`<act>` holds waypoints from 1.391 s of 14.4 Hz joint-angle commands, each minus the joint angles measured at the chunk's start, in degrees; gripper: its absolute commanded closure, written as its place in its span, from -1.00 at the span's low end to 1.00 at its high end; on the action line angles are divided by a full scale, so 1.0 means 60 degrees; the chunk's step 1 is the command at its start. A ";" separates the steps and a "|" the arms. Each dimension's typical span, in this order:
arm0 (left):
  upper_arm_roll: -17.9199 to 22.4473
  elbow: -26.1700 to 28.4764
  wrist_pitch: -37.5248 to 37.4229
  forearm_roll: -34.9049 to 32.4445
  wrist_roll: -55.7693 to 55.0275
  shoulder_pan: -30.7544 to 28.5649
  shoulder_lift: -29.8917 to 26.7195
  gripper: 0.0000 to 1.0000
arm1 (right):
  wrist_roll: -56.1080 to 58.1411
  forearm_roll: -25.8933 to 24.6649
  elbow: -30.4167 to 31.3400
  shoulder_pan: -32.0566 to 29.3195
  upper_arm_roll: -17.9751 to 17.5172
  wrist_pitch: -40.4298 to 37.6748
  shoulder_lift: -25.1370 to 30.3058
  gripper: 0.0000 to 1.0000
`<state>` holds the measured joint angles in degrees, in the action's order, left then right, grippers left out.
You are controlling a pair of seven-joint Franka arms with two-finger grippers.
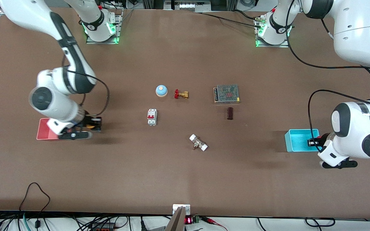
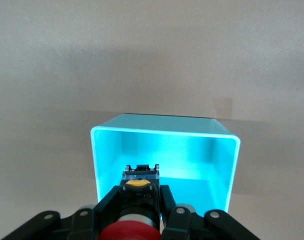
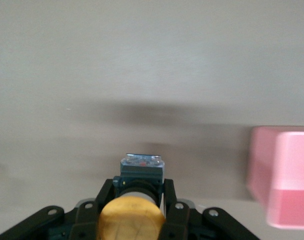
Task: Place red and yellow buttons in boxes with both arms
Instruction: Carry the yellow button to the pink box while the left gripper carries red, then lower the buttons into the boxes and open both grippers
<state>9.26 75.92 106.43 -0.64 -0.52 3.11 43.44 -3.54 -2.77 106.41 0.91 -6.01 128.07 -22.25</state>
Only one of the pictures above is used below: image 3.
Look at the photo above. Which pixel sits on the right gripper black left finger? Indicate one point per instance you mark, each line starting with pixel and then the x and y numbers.
pixel 89 215

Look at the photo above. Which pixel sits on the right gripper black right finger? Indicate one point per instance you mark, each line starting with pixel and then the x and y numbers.
pixel 178 212

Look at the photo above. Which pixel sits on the yellow push button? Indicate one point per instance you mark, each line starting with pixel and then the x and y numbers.
pixel 131 217

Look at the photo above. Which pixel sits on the pink plastic box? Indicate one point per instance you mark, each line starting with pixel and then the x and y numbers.
pixel 287 175

